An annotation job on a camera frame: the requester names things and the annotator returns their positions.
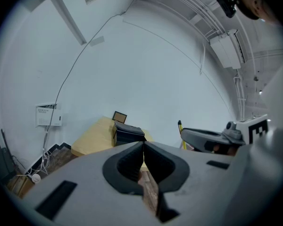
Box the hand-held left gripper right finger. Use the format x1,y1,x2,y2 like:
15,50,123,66
143,141,246,226

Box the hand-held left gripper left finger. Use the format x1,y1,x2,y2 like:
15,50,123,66
16,141,156,226

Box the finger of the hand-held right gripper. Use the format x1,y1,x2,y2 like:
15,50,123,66
180,127,245,153

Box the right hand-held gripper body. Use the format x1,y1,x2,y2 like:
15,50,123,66
223,113,269,145

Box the black box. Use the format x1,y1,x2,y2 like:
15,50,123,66
112,121,147,147

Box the person's right hand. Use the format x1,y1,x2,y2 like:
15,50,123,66
212,143,238,156

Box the person's grey shirt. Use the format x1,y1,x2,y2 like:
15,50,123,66
235,62,283,226

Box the white air conditioner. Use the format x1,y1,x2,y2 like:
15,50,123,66
209,29,246,70

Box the black router with antennas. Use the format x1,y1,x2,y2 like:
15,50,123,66
0,124,17,181

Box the group of white ceiling pipes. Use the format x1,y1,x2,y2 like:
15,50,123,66
138,0,228,41

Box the person's face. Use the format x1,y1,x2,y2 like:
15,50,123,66
231,0,283,24

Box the small wooden pedestal table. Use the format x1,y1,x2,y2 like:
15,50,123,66
71,115,154,172

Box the bundle of white cables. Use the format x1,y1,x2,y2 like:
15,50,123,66
15,125,53,177

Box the small dark picture frame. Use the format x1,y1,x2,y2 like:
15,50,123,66
112,111,128,125

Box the white wall network box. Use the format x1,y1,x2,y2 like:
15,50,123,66
35,103,63,128

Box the grey wall cable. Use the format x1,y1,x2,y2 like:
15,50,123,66
55,11,127,106

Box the black head-worn camera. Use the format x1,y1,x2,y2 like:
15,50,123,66
215,0,238,19

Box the grey wall cover plate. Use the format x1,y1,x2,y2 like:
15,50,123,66
89,36,105,47

